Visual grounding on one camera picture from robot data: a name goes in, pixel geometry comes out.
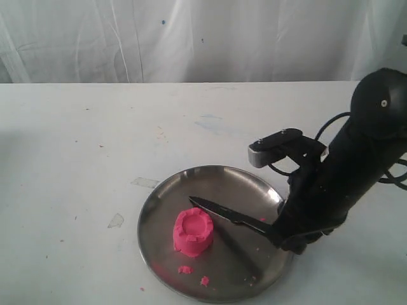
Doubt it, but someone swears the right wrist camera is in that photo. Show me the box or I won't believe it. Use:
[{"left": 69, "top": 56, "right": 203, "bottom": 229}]
[{"left": 248, "top": 128, "right": 303, "bottom": 168}]

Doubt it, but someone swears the pink clay crumb front-left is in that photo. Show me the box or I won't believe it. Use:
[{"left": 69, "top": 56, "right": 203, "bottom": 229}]
[{"left": 177, "top": 266, "right": 193, "bottom": 275}]

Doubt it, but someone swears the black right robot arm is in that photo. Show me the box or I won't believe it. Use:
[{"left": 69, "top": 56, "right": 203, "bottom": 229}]
[{"left": 270, "top": 68, "right": 406, "bottom": 254}]

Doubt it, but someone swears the clear tape piece lower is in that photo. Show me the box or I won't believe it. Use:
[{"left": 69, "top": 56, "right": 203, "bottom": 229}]
[{"left": 107, "top": 213, "right": 125, "bottom": 229}]

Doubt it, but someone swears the clear tape piece upper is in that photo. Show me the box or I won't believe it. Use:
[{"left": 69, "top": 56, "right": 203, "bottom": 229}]
[{"left": 131, "top": 177, "right": 160, "bottom": 189}]

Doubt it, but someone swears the black knife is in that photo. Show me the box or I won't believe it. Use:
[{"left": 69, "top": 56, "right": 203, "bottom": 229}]
[{"left": 188, "top": 196, "right": 273, "bottom": 238}]

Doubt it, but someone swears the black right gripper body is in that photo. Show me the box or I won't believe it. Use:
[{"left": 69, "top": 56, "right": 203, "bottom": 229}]
[{"left": 285, "top": 136, "right": 346, "bottom": 235}]

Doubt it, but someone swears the pink clay crumb front-middle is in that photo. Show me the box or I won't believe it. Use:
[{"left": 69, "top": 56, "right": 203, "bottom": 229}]
[{"left": 200, "top": 276, "right": 209, "bottom": 287}]

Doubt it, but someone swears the white backdrop curtain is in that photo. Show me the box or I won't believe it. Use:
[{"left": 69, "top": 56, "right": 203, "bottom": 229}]
[{"left": 1, "top": 1, "right": 406, "bottom": 83}]

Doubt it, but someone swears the round steel plate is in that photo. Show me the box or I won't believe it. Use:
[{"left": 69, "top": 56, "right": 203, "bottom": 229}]
[{"left": 137, "top": 165, "right": 294, "bottom": 303}]

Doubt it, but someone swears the pink clay lump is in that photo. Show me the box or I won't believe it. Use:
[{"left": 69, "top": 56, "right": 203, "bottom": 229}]
[{"left": 172, "top": 208, "right": 214, "bottom": 258}]

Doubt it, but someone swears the clear tape piece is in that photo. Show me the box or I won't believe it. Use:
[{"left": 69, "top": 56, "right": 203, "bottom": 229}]
[
  {"left": 131, "top": 177, "right": 160, "bottom": 189},
  {"left": 107, "top": 213, "right": 125, "bottom": 229}
]

